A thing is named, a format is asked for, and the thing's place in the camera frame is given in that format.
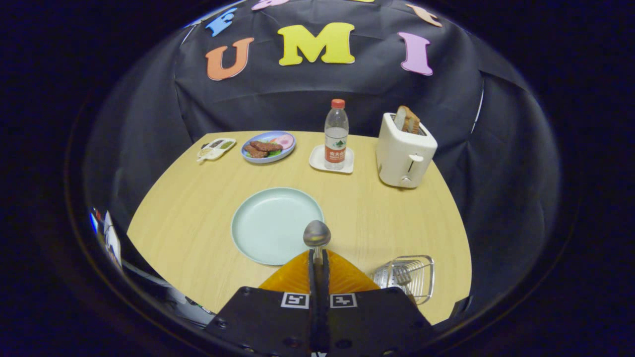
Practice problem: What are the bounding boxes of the silver spoon with wooden handle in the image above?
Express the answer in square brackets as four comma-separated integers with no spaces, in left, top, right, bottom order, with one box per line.
[303,220,331,263]

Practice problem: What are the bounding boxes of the white square coaster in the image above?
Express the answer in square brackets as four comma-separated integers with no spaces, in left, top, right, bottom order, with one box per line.
[309,144,355,174]

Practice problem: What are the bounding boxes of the silver fork with wooden handle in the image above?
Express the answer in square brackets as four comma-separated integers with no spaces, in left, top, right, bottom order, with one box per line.
[392,265,417,303]

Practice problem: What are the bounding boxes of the black table corner piece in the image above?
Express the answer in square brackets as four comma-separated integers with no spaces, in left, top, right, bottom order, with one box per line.
[449,296,472,318]

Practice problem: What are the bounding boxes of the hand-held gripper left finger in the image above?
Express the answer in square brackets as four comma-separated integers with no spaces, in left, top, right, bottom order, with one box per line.
[204,249,320,357]

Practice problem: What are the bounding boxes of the blue plate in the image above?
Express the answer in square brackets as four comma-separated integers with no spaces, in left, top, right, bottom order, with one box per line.
[241,131,296,164]

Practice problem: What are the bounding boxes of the white toaster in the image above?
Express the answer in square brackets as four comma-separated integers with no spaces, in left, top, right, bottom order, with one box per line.
[376,113,438,188]

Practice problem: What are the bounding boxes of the pale green plate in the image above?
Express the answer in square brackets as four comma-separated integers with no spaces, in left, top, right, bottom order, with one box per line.
[231,187,325,266]

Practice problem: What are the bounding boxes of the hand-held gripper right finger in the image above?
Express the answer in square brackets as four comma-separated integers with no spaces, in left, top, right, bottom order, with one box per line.
[320,249,440,357]

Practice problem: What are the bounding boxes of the clear bottle with red cap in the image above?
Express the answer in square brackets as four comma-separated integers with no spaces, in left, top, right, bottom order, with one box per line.
[324,99,349,170]

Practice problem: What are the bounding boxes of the white divided sauce dish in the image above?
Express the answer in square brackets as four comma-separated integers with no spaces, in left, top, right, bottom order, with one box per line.
[197,138,237,162]

